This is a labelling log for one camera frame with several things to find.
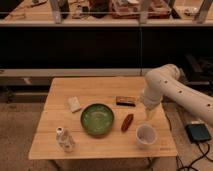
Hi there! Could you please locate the white paper cup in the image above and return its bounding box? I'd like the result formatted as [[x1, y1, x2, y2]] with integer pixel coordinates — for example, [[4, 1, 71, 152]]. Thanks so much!
[[135, 124, 158, 149]]

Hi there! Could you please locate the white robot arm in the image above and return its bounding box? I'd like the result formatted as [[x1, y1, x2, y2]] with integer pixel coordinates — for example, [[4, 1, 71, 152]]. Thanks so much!
[[140, 64, 213, 127]]

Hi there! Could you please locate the dark brown rectangular block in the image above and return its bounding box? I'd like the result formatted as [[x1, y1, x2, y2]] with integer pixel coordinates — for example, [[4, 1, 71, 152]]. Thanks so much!
[[116, 96, 136, 107]]

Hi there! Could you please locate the brown sausage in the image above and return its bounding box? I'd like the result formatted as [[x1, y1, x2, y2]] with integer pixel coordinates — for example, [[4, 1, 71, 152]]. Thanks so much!
[[121, 114, 134, 132]]

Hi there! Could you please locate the wooden folding table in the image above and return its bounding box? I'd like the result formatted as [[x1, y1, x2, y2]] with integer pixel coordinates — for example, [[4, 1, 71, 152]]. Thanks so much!
[[29, 77, 177, 160]]

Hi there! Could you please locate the green ceramic bowl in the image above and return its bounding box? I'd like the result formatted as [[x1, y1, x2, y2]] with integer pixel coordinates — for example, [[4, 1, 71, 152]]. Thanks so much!
[[80, 103, 114, 136]]

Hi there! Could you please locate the white sponge block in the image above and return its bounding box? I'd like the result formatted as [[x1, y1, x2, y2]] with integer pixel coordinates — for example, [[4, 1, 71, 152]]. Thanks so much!
[[68, 97, 81, 113]]

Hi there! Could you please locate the small clear glass bottle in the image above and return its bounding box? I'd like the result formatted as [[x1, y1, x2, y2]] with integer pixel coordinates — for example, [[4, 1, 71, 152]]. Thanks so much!
[[56, 127, 75, 152]]

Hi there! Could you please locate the long workbench shelf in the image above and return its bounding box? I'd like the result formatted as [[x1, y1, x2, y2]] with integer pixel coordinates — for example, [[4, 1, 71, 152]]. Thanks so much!
[[0, 0, 213, 27]]

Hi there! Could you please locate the black cable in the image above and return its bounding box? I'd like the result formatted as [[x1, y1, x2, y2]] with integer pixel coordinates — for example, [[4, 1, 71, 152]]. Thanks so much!
[[175, 141, 213, 171]]

